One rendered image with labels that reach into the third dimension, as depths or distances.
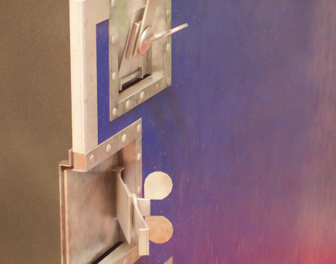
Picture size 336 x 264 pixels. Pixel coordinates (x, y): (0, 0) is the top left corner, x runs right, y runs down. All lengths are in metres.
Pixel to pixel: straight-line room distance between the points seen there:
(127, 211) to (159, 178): 0.04
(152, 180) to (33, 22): 1.10
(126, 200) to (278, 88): 0.45
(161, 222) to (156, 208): 0.09
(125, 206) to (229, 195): 0.31
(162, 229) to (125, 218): 0.03
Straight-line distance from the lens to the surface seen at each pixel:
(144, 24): 1.08
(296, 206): 1.60
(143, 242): 1.01
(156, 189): 1.07
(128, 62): 1.10
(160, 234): 1.08
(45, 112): 2.18
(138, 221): 1.04
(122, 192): 1.08
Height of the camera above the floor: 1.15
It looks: 17 degrees down
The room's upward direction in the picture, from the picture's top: straight up
